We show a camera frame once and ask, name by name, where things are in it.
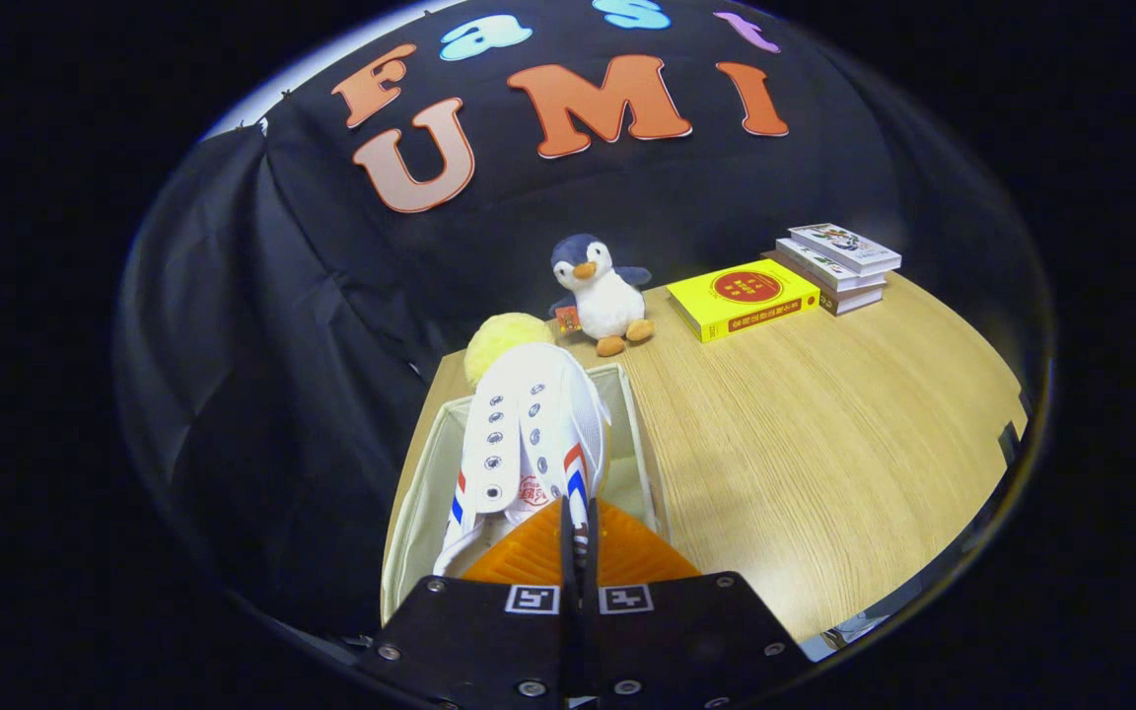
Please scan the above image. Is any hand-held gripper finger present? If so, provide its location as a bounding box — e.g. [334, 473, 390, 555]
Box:
[583, 496, 814, 710]
[353, 496, 581, 710]

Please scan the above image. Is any white striped canvas shoe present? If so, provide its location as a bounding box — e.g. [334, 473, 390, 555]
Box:
[433, 342, 613, 578]

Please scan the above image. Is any beige fabric storage box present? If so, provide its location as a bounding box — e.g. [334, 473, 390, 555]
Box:
[380, 362, 670, 624]

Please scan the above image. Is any yellow round plush bun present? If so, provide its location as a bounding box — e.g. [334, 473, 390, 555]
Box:
[463, 313, 556, 388]

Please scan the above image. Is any penguin plush toy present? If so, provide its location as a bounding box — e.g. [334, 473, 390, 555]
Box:
[548, 233, 656, 358]

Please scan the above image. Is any yellow book with red circle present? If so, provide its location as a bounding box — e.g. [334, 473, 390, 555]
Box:
[667, 258, 821, 344]

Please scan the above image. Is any brown cover book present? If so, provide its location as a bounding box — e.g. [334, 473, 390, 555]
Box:
[765, 253, 886, 317]

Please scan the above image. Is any white paperback book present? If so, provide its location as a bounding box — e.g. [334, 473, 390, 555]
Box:
[775, 239, 890, 293]

